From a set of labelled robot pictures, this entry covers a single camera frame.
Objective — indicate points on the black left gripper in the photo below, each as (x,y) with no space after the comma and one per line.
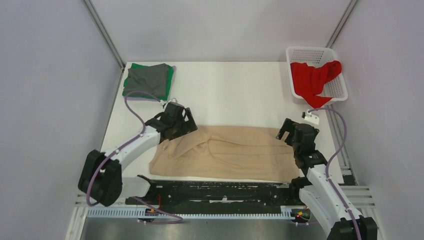
(188,126)

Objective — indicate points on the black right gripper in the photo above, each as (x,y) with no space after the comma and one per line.
(288,125)

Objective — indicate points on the beige t shirt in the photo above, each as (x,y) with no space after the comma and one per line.
(227,152)

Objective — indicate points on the red t shirt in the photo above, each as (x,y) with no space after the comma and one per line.
(309,81)

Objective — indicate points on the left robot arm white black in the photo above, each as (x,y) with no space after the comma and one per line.
(102,175)

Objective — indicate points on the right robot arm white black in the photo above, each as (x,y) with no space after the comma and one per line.
(326,200)

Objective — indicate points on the green folded t shirt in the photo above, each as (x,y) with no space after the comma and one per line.
(169,82)

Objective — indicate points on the grey folded t shirt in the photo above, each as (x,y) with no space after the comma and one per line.
(147,81)

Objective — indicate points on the white plastic laundry basket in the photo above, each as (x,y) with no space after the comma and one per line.
(316,57)

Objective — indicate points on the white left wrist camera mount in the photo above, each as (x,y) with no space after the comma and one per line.
(163,103)

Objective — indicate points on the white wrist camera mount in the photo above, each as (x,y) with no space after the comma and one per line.
(163,103)
(311,117)

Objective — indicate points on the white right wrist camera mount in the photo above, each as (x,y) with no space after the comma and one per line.
(311,117)

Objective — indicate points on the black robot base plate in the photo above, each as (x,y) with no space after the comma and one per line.
(221,197)

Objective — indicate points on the white slotted cable duct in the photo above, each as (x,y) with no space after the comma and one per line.
(142,213)

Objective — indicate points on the aluminium frame rails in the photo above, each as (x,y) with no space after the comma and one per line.
(102,182)

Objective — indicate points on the right corner aluminium post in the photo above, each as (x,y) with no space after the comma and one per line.
(350,8)

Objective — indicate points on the corner aluminium post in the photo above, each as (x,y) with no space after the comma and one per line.
(350,8)
(92,11)

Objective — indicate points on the left corner aluminium post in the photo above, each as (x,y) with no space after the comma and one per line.
(92,11)

